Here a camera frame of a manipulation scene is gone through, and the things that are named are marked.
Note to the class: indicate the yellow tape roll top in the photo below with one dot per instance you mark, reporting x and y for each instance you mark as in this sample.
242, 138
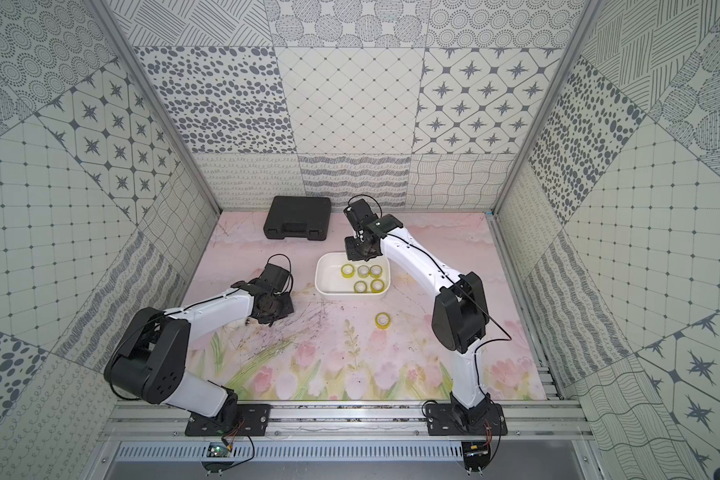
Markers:
375, 271

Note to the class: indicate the black plastic tool case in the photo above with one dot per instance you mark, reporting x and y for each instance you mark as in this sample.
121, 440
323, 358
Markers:
298, 217

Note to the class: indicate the grey transparent tape roll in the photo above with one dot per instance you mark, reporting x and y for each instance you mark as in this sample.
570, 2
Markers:
363, 271

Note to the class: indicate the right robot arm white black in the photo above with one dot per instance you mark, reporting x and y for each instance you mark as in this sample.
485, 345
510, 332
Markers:
460, 313

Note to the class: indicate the yellow tape roll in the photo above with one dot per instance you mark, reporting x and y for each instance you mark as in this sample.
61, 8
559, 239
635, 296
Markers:
347, 271
375, 271
360, 287
382, 320
377, 286

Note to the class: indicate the left green circuit board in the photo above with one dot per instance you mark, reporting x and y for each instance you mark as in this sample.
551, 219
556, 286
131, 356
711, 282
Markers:
217, 459

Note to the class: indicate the aluminium mounting rail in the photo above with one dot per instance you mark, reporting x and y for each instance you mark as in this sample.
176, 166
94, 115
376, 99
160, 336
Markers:
354, 420

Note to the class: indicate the white plastic storage box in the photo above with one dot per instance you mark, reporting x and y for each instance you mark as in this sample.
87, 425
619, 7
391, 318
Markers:
333, 286

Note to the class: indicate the white slotted cable duct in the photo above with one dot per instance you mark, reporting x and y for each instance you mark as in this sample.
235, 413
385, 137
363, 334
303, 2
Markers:
291, 451

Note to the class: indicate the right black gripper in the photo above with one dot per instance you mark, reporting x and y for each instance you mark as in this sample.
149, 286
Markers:
351, 253

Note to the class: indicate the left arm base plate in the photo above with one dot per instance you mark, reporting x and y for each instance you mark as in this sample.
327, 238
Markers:
244, 419

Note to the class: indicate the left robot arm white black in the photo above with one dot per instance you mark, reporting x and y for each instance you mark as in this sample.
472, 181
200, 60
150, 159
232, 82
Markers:
149, 363

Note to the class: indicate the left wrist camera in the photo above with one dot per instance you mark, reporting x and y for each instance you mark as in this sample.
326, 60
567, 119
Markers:
275, 279

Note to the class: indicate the yellow tape roll bottom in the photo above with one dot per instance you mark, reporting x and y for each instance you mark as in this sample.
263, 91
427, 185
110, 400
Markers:
377, 286

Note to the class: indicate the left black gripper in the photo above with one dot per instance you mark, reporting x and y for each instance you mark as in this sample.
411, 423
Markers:
270, 308

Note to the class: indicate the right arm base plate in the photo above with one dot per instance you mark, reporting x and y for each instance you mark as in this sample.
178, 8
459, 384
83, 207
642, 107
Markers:
453, 420

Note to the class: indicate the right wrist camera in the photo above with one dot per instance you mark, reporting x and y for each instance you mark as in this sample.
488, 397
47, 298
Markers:
365, 222

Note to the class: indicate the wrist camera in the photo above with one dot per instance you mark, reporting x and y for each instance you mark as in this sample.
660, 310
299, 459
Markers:
365, 222
275, 279

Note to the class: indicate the right black controller board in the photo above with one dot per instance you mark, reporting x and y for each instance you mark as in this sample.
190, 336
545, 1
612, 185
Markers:
476, 457

